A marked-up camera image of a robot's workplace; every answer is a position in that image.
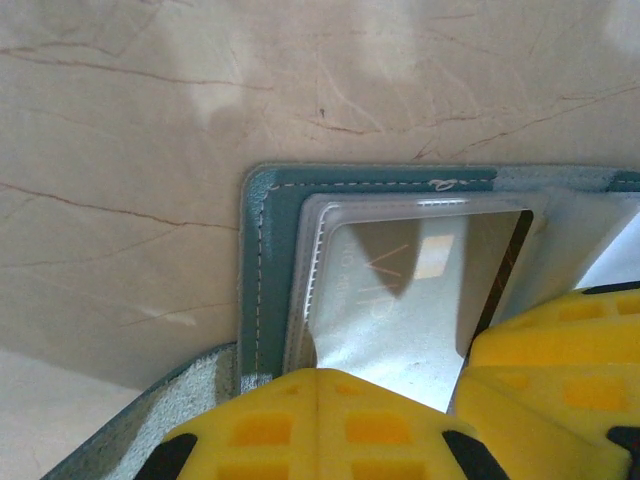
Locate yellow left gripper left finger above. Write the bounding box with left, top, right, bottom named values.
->
left=149, top=367, right=320, bottom=480

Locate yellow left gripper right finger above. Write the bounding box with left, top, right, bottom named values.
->
left=317, top=367, right=507, bottom=480

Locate grey-blue rectangular tray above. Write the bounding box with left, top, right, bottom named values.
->
left=39, top=160, right=640, bottom=480

